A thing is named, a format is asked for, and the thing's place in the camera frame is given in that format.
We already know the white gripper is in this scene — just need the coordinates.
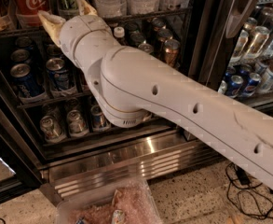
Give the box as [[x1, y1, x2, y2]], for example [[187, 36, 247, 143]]
[[37, 0, 112, 67]]

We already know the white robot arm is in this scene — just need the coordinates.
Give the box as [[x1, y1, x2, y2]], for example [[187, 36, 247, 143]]
[[37, 10, 273, 189]]

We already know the red cola can top shelf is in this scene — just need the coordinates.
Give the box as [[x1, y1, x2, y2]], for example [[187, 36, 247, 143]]
[[15, 0, 50, 27]]

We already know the blue white pepsi can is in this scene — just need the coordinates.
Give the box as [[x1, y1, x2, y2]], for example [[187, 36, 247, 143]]
[[46, 58, 75, 96]]

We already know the front blue pepsi can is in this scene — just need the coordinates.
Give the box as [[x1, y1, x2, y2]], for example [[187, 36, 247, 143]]
[[10, 63, 44, 98]]

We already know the front gold can middle shelf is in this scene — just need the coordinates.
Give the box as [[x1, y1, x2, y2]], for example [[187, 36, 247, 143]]
[[163, 39, 180, 67]]

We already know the blue can bottom shelf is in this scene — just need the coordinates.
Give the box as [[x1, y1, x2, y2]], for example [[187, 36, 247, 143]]
[[90, 105, 110, 132]]

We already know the white green can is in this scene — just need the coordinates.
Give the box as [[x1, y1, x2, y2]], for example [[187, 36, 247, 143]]
[[67, 110, 89, 137], [40, 115, 66, 143]]

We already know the white green can bottom left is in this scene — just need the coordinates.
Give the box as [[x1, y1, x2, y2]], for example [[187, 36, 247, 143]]
[[40, 115, 66, 143]]

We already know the steel fridge base grille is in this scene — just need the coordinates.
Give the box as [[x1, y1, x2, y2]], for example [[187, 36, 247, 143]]
[[40, 130, 223, 204]]

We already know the brown tea bottle white cap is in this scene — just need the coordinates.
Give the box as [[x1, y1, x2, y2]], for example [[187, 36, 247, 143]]
[[114, 26, 127, 46]]

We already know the clear plastic bin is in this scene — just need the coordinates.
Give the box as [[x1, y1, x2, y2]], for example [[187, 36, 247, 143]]
[[56, 177, 163, 224]]

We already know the fridge door handle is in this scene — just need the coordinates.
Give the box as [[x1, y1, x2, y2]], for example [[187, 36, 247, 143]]
[[225, 0, 258, 38]]

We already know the black power adapter cable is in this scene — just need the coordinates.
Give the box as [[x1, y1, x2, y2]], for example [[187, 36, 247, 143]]
[[225, 161, 273, 221]]

